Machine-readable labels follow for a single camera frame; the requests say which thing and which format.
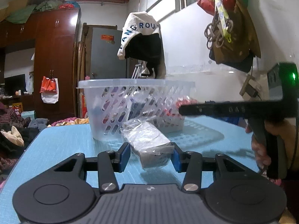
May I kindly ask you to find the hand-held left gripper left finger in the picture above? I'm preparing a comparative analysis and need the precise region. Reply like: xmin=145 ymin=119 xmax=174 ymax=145
xmin=53 ymin=142 xmax=131 ymax=193

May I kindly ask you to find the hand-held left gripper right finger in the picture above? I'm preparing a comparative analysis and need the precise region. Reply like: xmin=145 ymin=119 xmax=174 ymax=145
xmin=171 ymin=142 xmax=248 ymax=193

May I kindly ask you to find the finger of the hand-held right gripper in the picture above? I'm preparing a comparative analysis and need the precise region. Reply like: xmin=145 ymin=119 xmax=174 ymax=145
xmin=179 ymin=100 xmax=248 ymax=123

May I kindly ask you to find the clear plastic packet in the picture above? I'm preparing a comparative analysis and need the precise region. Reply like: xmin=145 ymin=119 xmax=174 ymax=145
xmin=121 ymin=119 xmax=175 ymax=170

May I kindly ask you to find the red patterned packet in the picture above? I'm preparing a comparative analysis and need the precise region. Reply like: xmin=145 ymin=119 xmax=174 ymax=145
xmin=176 ymin=97 xmax=199 ymax=110

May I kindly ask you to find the clear plastic slotted basket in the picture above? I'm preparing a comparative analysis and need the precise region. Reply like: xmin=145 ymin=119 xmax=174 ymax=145
xmin=78 ymin=79 xmax=196 ymax=142

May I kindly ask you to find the person's right hand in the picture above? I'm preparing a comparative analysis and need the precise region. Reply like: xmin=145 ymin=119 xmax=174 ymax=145
xmin=245 ymin=121 xmax=295 ymax=171

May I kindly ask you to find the power strip with adapter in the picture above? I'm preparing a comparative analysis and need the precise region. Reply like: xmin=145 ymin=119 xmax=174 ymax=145
xmin=239 ymin=75 xmax=264 ymax=99

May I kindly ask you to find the dark blue box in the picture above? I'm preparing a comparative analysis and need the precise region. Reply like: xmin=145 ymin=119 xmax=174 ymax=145
xmin=128 ymin=98 xmax=147 ymax=123

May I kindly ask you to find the brown hanging bag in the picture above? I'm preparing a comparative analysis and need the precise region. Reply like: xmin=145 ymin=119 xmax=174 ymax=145
xmin=208 ymin=0 xmax=261 ymax=73

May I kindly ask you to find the metal crutch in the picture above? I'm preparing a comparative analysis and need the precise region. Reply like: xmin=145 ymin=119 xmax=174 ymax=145
xmin=131 ymin=63 xmax=147 ymax=80

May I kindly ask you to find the grey plush toy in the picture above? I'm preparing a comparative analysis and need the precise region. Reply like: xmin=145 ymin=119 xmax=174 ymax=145
xmin=29 ymin=118 xmax=49 ymax=131

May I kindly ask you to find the black hanging garment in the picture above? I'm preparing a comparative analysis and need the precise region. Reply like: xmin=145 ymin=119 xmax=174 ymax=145
xmin=125 ymin=33 xmax=164 ymax=79

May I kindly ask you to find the grey door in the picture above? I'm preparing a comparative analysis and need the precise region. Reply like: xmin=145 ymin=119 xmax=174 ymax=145
xmin=83 ymin=24 xmax=128 ymax=80

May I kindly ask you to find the orange and white plastic bag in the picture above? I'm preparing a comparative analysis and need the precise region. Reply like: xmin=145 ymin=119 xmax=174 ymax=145
xmin=40 ymin=76 xmax=59 ymax=104

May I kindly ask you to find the teal box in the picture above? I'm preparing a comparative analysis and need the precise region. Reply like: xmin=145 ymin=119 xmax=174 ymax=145
xmin=21 ymin=111 xmax=37 ymax=122

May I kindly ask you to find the white lettered hanging garment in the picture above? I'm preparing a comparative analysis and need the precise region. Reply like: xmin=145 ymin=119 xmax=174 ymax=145
xmin=117 ymin=12 xmax=167 ymax=80

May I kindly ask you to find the dark clothes pile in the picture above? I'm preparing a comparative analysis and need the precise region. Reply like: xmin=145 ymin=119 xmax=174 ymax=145
xmin=0 ymin=102 xmax=41 ymax=176

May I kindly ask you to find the small white plastic bag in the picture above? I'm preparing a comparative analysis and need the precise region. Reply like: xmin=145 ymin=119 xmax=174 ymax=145
xmin=25 ymin=72 xmax=34 ymax=94

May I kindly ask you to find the brown wooden wardrobe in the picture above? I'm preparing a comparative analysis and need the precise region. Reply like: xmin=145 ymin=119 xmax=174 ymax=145
xmin=0 ymin=8 xmax=81 ymax=122

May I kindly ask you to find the black television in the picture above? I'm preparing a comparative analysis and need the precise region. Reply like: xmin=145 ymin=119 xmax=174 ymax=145
xmin=4 ymin=74 xmax=26 ymax=96

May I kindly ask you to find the green cloth bundle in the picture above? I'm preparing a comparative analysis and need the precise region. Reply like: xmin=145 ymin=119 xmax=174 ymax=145
xmin=6 ymin=0 xmax=61 ymax=24

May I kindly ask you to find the coiled grey rope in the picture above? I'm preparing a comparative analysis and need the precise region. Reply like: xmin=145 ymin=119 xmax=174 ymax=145
xmin=204 ymin=20 xmax=234 ymax=50

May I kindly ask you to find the yellow-green strap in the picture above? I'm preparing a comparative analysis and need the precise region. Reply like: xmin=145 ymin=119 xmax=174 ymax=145
xmin=209 ymin=0 xmax=233 ymax=43

